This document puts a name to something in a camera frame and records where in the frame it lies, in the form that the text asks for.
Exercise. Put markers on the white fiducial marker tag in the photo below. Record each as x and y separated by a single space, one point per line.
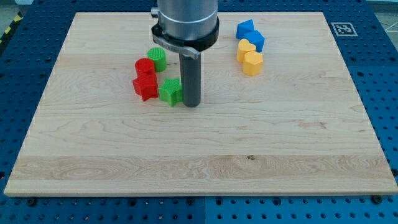
344 29

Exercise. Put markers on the light wooden board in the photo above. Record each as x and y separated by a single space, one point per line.
298 128

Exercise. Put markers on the blue pentagon block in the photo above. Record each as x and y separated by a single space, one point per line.
244 27

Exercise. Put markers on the green cylinder block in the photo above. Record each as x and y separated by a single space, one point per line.
158 56

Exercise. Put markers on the yellow heart block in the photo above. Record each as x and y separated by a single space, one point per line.
244 46

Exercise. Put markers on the green star block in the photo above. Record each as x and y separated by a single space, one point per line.
171 91

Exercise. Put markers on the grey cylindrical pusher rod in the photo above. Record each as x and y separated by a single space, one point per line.
190 72

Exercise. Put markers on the blue cube block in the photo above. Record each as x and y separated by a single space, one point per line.
255 38

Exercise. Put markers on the red star block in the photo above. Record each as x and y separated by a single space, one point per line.
146 86

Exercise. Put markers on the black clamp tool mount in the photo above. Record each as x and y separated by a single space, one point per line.
188 48

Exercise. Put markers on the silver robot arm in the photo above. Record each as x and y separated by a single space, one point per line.
187 27

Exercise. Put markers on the red cylinder block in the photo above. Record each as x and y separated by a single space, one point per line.
144 66

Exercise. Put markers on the yellow hexagon block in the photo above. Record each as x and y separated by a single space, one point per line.
252 63

